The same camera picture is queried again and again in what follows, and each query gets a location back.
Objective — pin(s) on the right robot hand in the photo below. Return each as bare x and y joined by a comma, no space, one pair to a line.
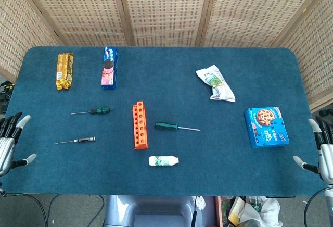
326,156

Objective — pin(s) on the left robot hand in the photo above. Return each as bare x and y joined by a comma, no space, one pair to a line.
6,146

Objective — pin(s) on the small green black screwdriver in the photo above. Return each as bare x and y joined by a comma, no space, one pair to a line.
100,111

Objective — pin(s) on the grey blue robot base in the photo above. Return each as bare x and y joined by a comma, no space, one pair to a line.
156,211

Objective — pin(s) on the orange screwdriver holder block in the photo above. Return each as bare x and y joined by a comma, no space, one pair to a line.
140,145

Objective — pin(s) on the black floor object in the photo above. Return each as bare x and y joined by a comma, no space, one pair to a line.
326,112

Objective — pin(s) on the blue chocolate chip cookie box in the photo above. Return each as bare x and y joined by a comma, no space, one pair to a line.
265,130

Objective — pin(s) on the white plastic bag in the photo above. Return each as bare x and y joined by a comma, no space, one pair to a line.
270,208

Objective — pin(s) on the green label bottle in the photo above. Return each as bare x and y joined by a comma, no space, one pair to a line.
256,206

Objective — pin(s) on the gold foil snack packet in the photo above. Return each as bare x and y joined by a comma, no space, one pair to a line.
64,70

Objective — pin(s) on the yellow paper item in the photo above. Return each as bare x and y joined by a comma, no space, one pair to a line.
233,219

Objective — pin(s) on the woven folding screen panel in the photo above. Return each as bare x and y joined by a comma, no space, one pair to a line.
260,11
15,29
314,42
83,11
166,11

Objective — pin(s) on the blue pink cookie box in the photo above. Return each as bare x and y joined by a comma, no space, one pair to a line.
109,68

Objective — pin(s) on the crumpled white snack bag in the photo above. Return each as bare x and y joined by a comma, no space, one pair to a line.
216,81

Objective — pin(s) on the white perforated plate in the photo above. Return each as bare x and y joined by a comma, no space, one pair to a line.
200,203

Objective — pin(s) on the blue felt table cover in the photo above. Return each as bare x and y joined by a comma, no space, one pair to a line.
182,180

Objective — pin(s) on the white plastic bottle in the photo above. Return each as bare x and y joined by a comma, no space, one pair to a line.
162,160

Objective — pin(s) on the large green black screwdriver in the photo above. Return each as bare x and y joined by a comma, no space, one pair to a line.
165,126

